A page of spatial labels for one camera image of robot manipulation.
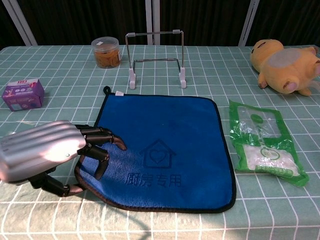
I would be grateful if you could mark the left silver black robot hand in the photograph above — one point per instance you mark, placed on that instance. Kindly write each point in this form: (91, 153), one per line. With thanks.
(42, 147)

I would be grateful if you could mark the blue microfibre cloth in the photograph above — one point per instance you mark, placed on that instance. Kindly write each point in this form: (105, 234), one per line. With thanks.
(175, 125)

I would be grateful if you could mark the small purple box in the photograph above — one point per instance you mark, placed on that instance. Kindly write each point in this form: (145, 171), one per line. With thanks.
(22, 97)

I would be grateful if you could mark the clear jar with yellow contents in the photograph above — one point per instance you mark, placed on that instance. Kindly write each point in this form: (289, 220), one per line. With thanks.
(106, 57)

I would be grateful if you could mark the black pleated curtain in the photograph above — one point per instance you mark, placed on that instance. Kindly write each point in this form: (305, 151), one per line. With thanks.
(87, 17)

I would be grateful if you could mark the green checked tablecloth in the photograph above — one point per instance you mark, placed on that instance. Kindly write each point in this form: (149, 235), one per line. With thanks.
(160, 225)

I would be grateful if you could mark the green plastic bag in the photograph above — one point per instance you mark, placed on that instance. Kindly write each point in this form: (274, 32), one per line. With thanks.
(265, 155)

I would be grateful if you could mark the yellow plush toy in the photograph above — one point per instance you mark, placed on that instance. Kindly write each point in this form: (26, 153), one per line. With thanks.
(292, 72)

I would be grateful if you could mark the white frame post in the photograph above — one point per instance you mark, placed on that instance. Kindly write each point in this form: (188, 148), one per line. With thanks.
(22, 25)
(152, 17)
(247, 25)

